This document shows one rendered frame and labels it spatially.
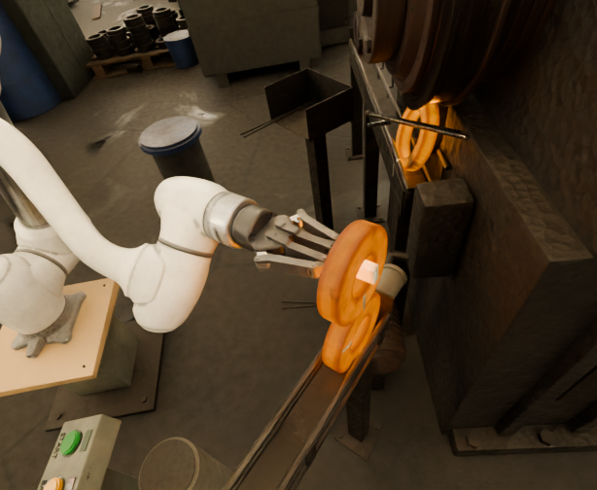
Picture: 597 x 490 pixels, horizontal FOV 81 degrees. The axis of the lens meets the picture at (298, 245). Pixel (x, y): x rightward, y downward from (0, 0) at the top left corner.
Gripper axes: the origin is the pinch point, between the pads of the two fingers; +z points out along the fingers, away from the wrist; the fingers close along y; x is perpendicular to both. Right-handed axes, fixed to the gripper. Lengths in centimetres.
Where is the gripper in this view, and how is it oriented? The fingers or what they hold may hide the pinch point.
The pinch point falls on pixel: (353, 265)
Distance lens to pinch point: 50.3
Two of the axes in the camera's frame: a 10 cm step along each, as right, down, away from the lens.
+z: 8.1, 3.1, -5.0
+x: -1.7, -6.8, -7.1
